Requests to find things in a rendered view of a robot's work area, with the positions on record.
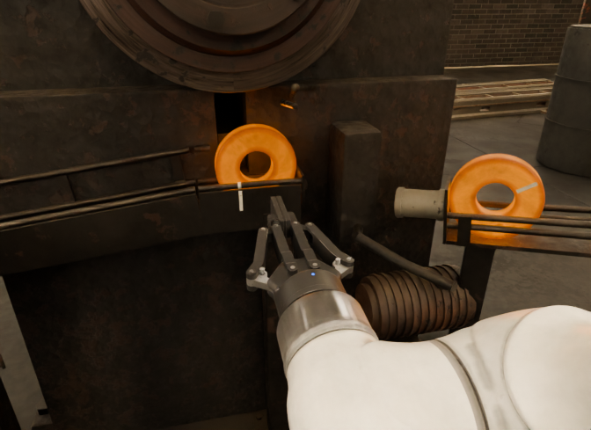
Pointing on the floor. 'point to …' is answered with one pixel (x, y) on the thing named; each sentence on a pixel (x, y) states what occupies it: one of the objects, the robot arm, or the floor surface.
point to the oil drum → (570, 108)
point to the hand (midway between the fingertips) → (280, 216)
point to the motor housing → (413, 304)
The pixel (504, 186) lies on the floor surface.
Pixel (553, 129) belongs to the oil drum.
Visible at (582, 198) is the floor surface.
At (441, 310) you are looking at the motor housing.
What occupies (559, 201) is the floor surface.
